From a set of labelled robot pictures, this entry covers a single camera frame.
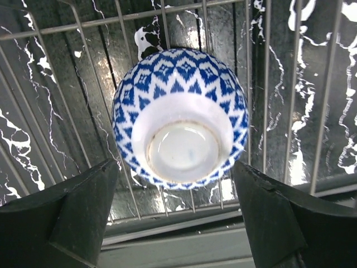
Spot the grey wire dish rack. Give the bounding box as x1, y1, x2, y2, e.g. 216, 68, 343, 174
0, 0, 357, 249

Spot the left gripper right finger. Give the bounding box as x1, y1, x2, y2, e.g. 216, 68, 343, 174
233, 161, 356, 267

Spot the blue white patterned bowl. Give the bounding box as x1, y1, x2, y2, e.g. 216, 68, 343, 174
112, 48, 249, 190

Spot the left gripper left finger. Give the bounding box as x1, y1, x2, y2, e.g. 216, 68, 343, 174
1, 159, 119, 267

